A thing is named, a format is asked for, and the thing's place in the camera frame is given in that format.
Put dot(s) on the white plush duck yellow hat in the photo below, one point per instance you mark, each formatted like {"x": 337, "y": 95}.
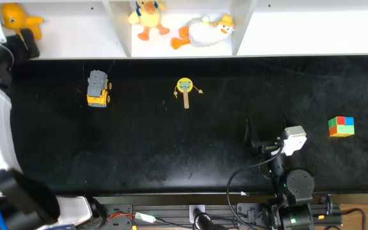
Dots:
{"x": 204, "y": 33}

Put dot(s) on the yellow rubber duck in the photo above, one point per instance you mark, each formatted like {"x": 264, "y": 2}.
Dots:
{"x": 14, "y": 17}

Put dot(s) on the grey and yellow toy truck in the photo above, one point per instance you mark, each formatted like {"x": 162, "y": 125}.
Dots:
{"x": 97, "y": 87}

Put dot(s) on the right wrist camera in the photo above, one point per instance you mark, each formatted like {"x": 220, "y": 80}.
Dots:
{"x": 294, "y": 137}

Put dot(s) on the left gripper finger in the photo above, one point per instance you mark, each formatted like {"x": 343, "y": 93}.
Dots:
{"x": 30, "y": 43}

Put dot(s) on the yellow wooden rattle drum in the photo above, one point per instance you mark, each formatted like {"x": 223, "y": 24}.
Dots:
{"x": 184, "y": 86}

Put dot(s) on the mounting rail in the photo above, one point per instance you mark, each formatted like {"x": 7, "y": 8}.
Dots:
{"x": 171, "y": 212}

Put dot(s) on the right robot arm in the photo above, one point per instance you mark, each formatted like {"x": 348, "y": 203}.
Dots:
{"x": 299, "y": 185}

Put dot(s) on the many-coloured puzzle cube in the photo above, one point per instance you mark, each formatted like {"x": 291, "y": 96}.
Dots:
{"x": 342, "y": 127}

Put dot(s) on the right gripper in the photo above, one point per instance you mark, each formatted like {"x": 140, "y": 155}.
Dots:
{"x": 264, "y": 147}

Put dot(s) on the white shelf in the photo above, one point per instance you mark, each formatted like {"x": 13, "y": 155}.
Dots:
{"x": 75, "y": 35}

